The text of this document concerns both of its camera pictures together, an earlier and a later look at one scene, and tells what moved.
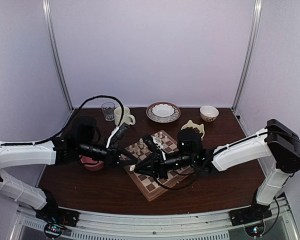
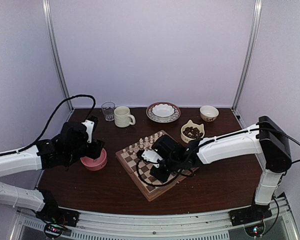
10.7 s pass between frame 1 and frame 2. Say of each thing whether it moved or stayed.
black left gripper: moved
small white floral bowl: stayed
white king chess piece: stayed
